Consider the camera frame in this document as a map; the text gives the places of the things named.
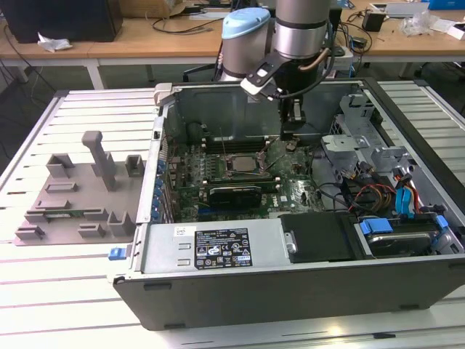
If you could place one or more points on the white box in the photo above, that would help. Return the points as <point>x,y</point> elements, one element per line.
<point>458,31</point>

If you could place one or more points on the crumpled white paper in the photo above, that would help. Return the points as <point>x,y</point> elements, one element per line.
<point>54,43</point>

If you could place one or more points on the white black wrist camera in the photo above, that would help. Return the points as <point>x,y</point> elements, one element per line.
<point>256,85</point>

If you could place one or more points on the CPU socket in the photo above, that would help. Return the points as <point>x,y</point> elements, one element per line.
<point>229,164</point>

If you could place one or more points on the black graphics card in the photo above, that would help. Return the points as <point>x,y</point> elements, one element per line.
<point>234,198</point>

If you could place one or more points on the silver drive cage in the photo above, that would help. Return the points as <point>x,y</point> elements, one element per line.
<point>345,141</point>

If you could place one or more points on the grey flat tray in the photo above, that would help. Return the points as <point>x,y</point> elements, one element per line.
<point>403,10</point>

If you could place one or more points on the black computer tower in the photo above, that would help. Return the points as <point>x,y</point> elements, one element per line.
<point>65,20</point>

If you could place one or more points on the blue case latch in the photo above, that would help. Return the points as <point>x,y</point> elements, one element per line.
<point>117,253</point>

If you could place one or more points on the black RAM slot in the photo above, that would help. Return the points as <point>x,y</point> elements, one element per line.
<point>247,140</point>
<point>247,147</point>

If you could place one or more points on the blue box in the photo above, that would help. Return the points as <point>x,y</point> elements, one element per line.
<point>448,3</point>

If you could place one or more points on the small black adapter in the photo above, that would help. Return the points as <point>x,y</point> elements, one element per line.
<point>357,43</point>

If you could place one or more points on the silver power supply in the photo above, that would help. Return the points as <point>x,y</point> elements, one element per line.
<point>163,247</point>

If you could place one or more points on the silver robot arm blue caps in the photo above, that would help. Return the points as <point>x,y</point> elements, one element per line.
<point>298,32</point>

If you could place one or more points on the black open PC case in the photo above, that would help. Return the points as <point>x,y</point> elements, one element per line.
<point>290,298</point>

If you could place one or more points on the clear plastic bags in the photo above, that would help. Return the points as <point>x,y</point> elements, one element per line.
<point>417,23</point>

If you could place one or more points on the grey parts rack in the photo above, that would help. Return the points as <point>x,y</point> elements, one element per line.
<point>83,203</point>

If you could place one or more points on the black drive bay cover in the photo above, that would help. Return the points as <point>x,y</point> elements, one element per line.
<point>319,236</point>

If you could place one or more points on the black rating label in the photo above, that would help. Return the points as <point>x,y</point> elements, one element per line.
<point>221,249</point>

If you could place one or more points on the wooden desk white frame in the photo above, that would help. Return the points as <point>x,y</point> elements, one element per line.
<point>120,47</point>
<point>81,49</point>

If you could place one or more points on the green motherboard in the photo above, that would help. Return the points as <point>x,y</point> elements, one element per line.
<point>294,196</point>

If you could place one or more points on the green RAM stick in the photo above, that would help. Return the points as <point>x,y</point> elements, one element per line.
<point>78,213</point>

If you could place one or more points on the silver CPU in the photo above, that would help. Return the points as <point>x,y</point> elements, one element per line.
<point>242,165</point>

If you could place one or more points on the hard disk in blue carrier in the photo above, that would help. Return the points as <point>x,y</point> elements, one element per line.
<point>396,243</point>

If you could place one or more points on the small black cube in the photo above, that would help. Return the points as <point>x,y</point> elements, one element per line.
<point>372,22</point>

